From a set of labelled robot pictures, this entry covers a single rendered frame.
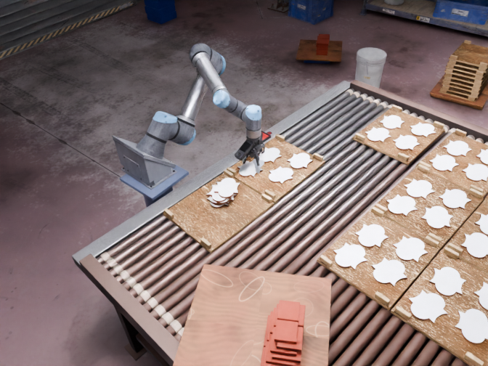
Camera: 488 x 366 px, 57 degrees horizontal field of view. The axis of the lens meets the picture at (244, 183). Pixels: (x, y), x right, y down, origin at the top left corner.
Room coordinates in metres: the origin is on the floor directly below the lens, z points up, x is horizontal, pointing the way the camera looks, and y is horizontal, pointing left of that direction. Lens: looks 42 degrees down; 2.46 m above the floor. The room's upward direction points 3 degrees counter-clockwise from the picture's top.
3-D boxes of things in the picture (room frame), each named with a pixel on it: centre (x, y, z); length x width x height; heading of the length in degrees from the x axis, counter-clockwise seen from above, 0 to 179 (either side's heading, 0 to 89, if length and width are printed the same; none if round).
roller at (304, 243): (1.51, -0.45, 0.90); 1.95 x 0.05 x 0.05; 133
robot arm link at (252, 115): (1.85, -0.06, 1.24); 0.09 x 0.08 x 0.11; 38
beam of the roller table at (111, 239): (2.00, 0.00, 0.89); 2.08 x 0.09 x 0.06; 133
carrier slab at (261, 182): (1.83, -0.17, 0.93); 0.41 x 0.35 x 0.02; 134
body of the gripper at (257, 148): (1.84, -0.06, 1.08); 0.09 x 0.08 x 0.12; 134
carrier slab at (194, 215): (1.54, 0.13, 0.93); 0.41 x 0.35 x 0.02; 133
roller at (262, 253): (1.58, -0.39, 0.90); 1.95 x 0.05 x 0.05; 133
